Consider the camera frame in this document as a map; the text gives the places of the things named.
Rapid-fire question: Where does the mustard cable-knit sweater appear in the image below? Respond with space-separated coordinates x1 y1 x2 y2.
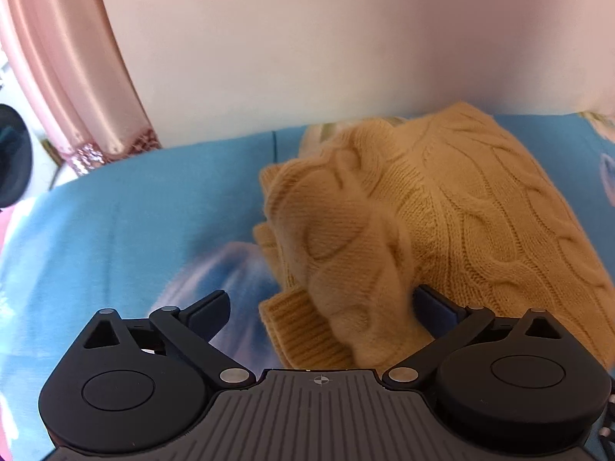
253 103 614 370

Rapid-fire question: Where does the blue floral bed sheet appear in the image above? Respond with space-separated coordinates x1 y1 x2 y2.
1 117 614 460

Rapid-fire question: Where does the white washing machine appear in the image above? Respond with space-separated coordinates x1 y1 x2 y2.
1 58 63 210

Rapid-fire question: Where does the pink satin curtain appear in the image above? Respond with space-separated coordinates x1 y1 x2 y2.
1 0 161 175

